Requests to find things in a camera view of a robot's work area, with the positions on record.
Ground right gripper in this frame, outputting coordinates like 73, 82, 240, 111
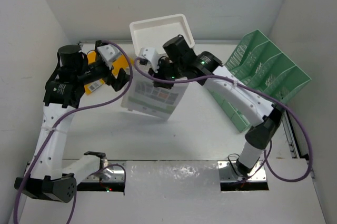
149, 56, 185, 89

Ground yellow folder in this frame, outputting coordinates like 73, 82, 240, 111
84, 50, 133, 95

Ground white printed booklet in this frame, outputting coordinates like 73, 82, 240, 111
121, 71, 188, 120

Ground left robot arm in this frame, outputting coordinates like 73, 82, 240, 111
14, 40, 131, 203

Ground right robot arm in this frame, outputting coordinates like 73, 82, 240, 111
141, 35, 284, 177

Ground white three-drawer organizer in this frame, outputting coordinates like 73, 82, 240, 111
130, 14, 195, 55

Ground green file rack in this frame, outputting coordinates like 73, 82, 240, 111
210, 29, 312, 133

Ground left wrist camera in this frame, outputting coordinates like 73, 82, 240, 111
97, 44, 122, 70

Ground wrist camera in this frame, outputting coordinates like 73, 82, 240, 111
138, 47, 161, 73
97, 44, 122, 70

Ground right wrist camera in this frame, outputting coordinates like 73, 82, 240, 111
138, 47, 161, 73

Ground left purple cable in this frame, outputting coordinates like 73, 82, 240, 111
12, 40, 136, 224

